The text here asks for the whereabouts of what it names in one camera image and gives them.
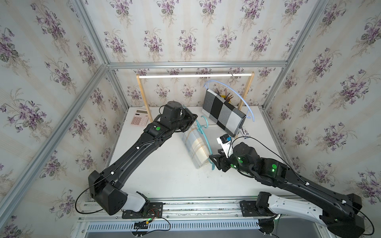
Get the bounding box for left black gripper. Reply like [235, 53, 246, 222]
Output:
[171, 109, 201, 134]

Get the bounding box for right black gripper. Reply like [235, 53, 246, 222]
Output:
[207, 147, 256, 178]

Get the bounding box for teal clothes hanger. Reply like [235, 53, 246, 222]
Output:
[194, 115, 215, 171]

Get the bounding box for cream blue plaid scarf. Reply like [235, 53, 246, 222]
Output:
[181, 123, 211, 169]

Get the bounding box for black white checkered scarf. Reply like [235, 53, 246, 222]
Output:
[202, 89, 246, 137]

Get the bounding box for light blue clothes hanger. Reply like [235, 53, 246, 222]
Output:
[203, 73, 255, 122]

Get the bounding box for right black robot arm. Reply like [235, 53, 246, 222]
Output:
[209, 142, 365, 238]

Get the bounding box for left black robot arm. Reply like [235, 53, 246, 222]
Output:
[88, 101, 197, 215]

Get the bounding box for blue white pencil box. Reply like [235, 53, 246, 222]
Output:
[240, 127, 250, 137]

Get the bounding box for pencils in cup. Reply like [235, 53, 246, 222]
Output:
[216, 89, 234, 102]

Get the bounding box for pink calculator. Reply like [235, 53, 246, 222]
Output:
[131, 109, 149, 127]

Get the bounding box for wooden clothes rack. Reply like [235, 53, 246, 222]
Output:
[136, 72, 255, 122]

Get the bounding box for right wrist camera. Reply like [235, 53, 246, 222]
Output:
[217, 134, 233, 158]

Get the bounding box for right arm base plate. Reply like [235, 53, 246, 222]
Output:
[239, 192, 278, 217]

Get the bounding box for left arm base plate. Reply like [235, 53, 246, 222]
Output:
[122, 202, 164, 219]

